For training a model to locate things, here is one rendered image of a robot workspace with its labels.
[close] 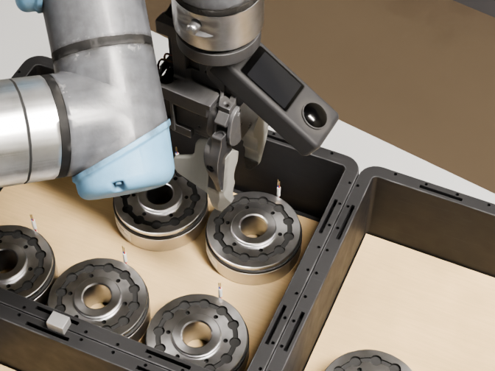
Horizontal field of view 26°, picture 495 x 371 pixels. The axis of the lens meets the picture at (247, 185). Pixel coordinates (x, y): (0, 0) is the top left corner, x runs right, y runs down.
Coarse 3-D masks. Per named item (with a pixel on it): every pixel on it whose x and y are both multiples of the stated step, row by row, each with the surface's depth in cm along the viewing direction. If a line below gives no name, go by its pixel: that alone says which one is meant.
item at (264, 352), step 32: (32, 64) 120; (320, 160) 112; (352, 160) 111; (320, 224) 106; (0, 288) 102; (288, 288) 102; (288, 320) 100; (128, 352) 98; (160, 352) 98; (256, 352) 98
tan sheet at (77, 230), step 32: (0, 192) 122; (32, 192) 122; (64, 192) 122; (0, 224) 119; (64, 224) 119; (96, 224) 119; (64, 256) 116; (96, 256) 116; (128, 256) 116; (160, 256) 116; (192, 256) 116; (160, 288) 114; (192, 288) 114; (224, 288) 114; (256, 288) 114; (256, 320) 111
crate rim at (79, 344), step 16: (0, 304) 101; (0, 320) 100; (16, 320) 100; (32, 320) 100; (48, 336) 99; (64, 336) 99; (80, 336) 99; (80, 352) 98; (96, 352) 98; (112, 352) 98; (128, 368) 97; (144, 368) 97; (160, 368) 97
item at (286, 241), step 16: (256, 192) 118; (240, 208) 116; (272, 208) 116; (288, 208) 116; (208, 224) 115; (224, 224) 115; (288, 224) 115; (208, 240) 114; (224, 240) 114; (272, 240) 114; (288, 240) 114; (224, 256) 112; (240, 256) 113; (256, 256) 112; (272, 256) 113; (288, 256) 113
